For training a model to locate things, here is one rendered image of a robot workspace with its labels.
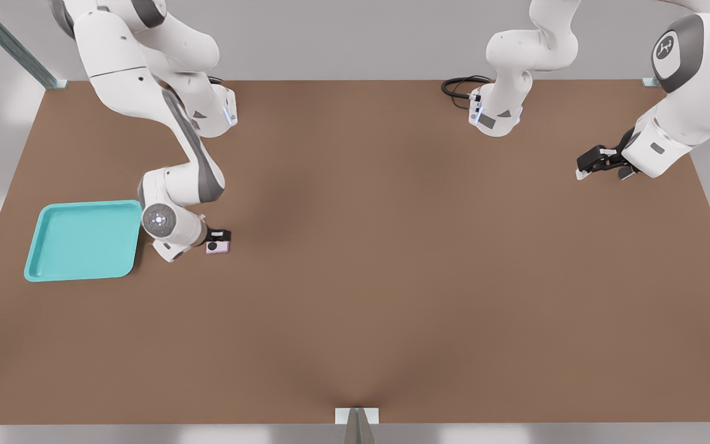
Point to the pale lilac phone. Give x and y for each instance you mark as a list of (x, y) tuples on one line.
[(219, 248)]

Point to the pale blue-green tray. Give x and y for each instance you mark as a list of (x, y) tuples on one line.
[(84, 240)]

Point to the silver frame post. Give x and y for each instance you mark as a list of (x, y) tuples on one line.
[(651, 82), (13, 46), (357, 425)]

